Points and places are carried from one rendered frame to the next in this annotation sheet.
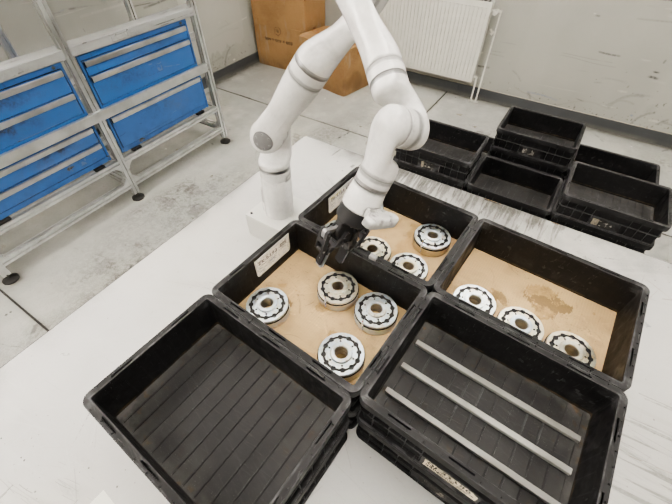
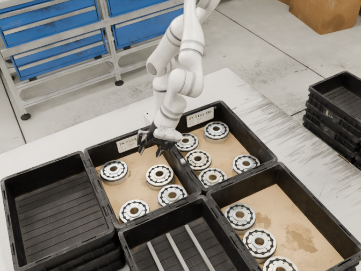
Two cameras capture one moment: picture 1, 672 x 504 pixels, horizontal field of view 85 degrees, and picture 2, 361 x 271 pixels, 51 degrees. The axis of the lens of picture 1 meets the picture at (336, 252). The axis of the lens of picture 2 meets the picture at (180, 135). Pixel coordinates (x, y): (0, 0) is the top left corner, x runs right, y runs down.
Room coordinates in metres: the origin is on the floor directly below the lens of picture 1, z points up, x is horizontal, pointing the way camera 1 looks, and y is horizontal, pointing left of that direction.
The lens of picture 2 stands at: (-0.19, -0.57, 1.90)
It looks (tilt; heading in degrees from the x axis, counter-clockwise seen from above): 43 degrees down; 32
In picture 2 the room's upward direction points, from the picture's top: 5 degrees counter-clockwise
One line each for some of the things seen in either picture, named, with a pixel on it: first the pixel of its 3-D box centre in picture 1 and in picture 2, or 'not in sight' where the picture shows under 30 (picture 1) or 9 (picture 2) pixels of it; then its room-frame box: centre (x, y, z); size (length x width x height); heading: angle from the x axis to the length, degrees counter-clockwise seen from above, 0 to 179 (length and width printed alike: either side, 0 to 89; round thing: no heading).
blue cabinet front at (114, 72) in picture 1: (154, 86); (151, 6); (2.29, 1.12, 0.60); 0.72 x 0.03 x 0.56; 147
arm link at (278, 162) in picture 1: (272, 143); (162, 71); (0.93, 0.18, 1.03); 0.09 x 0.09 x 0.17; 76
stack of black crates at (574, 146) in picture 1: (526, 161); not in sight; (1.82, -1.10, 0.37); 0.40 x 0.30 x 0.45; 58
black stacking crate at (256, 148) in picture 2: (385, 233); (214, 151); (0.74, -0.14, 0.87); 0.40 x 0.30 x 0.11; 54
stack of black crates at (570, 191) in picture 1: (592, 228); not in sight; (1.27, -1.22, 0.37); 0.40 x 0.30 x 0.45; 58
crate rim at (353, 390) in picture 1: (319, 292); (138, 171); (0.49, 0.04, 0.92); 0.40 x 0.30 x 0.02; 54
